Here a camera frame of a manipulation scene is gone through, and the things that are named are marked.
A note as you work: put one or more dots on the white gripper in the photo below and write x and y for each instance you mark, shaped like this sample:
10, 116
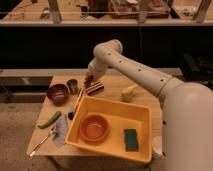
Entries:
97, 69

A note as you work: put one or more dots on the yellow plastic tub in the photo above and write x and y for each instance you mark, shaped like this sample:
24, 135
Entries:
120, 116

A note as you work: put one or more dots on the green cucumber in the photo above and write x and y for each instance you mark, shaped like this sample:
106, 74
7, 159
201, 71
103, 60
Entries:
51, 120

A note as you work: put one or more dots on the striped brown block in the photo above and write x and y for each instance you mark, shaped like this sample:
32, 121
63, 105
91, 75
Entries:
93, 89

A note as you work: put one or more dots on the white cup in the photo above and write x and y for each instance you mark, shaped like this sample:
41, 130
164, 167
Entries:
157, 147

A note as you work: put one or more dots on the green sponge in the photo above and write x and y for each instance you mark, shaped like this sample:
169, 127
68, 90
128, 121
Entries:
130, 139

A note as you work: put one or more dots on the wooden table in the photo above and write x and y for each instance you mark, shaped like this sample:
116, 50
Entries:
113, 86

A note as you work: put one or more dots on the grey cloth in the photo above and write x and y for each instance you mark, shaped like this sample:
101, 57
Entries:
60, 130

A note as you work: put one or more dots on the orange bowl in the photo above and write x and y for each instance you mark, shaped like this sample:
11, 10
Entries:
93, 128

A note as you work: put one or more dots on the small metal cup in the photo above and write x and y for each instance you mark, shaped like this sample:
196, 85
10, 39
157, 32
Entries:
73, 86

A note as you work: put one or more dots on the metal spoon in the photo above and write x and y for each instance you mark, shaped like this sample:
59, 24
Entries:
35, 149

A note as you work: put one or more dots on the purple bowl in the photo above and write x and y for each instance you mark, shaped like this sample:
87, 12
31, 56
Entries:
58, 94

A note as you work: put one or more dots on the small dark eggplant toy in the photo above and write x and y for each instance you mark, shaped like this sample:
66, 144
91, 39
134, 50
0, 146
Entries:
71, 115

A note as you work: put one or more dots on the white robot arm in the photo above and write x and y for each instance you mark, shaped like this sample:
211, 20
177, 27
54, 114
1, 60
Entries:
187, 108

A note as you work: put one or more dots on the yellow-green pear toy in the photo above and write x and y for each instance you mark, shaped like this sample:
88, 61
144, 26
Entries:
128, 93

